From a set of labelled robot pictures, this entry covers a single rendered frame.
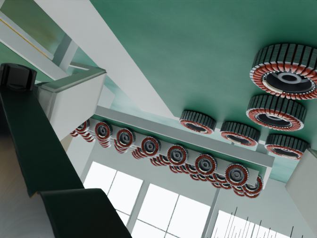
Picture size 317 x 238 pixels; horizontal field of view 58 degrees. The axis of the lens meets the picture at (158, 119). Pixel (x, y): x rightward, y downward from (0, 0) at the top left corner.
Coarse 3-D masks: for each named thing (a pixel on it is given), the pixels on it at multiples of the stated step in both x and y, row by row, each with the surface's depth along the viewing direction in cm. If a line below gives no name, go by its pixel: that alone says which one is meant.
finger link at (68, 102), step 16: (64, 80) 12; (80, 80) 13; (96, 80) 16; (48, 96) 11; (64, 96) 12; (80, 96) 14; (96, 96) 17; (48, 112) 11; (64, 112) 12; (80, 112) 15; (64, 128) 13
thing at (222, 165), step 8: (96, 120) 176; (120, 128) 169; (112, 136) 169; (136, 136) 164; (144, 136) 163; (112, 144) 218; (136, 144) 163; (168, 144) 157; (128, 152) 229; (160, 152) 157; (192, 152) 152; (192, 160) 150; (208, 160) 148; (216, 160) 147; (224, 160) 145; (208, 168) 147; (224, 168) 144; (248, 168) 141; (224, 176) 157; (232, 176) 142; (256, 176) 138; (248, 184) 152
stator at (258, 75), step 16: (272, 48) 39; (288, 48) 39; (304, 48) 38; (256, 64) 41; (272, 64) 39; (288, 64) 37; (304, 64) 36; (256, 80) 44; (272, 80) 45; (288, 80) 43; (304, 80) 43; (288, 96) 45; (304, 96) 44
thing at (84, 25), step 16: (48, 0) 53; (64, 0) 51; (80, 0) 49; (64, 16) 56; (80, 16) 54; (96, 16) 52; (80, 32) 61; (96, 32) 58; (112, 32) 55; (96, 48) 66; (112, 48) 63; (112, 64) 73; (128, 64) 68; (128, 80) 80; (144, 80) 75; (128, 96) 97; (144, 96) 90; (160, 112) 101
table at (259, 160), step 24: (0, 0) 225; (120, 120) 151; (144, 120) 147; (120, 144) 160; (144, 144) 155; (192, 144) 137; (216, 144) 132; (264, 144) 129; (192, 168) 160; (216, 168) 140; (240, 168) 134; (264, 168) 128; (240, 192) 164
